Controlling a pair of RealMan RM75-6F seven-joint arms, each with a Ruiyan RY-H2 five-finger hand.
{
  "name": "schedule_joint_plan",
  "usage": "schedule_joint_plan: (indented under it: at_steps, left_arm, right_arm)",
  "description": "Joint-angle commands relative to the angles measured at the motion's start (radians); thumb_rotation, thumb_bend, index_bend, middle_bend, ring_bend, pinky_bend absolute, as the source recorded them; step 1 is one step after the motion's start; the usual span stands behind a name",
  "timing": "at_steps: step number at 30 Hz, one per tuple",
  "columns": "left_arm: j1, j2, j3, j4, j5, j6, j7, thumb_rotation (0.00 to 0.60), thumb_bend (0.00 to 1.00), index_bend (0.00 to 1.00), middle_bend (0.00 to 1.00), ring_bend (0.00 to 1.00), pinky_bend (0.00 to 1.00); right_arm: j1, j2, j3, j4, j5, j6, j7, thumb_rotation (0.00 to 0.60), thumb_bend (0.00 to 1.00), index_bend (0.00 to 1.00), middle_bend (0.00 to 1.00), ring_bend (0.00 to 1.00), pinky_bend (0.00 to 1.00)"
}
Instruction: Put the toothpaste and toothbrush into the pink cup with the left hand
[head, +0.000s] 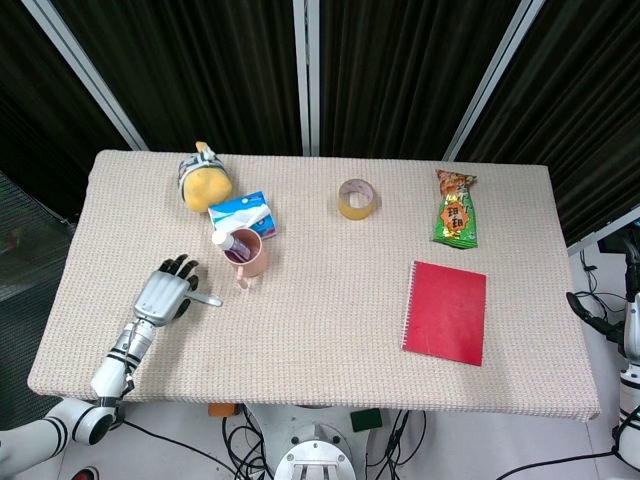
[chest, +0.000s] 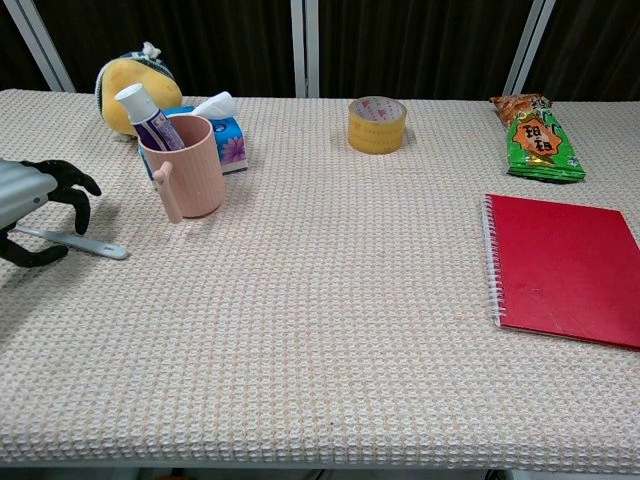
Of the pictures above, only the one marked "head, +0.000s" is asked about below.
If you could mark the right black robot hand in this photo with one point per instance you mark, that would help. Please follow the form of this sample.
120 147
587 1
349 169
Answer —
592 315

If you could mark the red black round stop button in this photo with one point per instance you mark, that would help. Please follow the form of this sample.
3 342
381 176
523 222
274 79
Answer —
86 474

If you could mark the green orange snack bag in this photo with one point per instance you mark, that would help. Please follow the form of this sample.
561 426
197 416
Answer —
456 220

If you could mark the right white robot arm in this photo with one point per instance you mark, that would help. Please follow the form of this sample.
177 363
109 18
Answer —
631 345

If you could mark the grey aluminium frame post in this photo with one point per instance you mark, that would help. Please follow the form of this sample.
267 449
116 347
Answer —
85 75
602 230
306 75
495 85

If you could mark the pink plastic mug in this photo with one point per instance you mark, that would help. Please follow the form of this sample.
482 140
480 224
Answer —
257 262

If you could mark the yellow plush toy striped hat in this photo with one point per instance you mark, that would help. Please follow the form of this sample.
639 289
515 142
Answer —
207 185

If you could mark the yellow clear tape roll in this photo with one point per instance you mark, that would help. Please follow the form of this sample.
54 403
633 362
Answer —
350 211

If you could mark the red spiral notebook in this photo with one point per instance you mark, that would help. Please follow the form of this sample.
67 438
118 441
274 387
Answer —
445 312

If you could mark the purple toothpaste tube white cap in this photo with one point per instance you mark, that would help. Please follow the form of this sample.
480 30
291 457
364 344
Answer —
231 243

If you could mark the beige waffle tablecloth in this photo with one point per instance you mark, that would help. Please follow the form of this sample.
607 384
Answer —
320 340

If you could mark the blue floral tissue pack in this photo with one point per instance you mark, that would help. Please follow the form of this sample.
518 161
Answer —
240 207

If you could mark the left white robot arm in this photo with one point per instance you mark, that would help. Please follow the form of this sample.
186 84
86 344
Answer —
117 360

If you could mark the black mesh panel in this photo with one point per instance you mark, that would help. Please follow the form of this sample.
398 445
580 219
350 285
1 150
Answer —
30 250

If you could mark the white robot torso base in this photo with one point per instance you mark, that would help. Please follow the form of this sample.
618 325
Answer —
315 445

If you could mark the dark pleated curtain panel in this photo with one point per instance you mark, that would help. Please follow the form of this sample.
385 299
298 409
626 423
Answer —
35 125
580 125
200 75
410 75

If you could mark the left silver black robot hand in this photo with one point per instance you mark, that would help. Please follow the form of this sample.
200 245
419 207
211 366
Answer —
162 295

